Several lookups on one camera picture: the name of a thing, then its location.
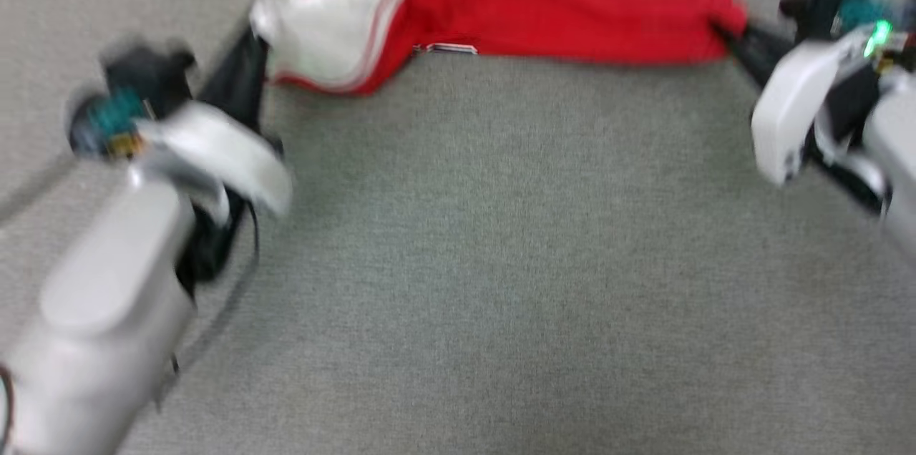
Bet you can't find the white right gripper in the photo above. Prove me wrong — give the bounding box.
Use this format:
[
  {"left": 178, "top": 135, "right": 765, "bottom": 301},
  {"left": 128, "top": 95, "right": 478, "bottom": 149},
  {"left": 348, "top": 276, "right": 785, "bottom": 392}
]
[{"left": 711, "top": 20, "right": 892, "bottom": 218}]

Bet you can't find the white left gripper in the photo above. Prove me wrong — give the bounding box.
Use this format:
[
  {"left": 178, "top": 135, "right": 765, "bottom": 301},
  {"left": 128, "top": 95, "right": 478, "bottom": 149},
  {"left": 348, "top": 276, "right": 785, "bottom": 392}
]
[{"left": 132, "top": 27, "right": 296, "bottom": 284}]

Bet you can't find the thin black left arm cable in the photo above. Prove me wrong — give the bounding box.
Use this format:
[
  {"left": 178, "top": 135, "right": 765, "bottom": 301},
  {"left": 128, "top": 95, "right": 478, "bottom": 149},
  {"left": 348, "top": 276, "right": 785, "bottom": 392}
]
[{"left": 154, "top": 201, "right": 263, "bottom": 409}]

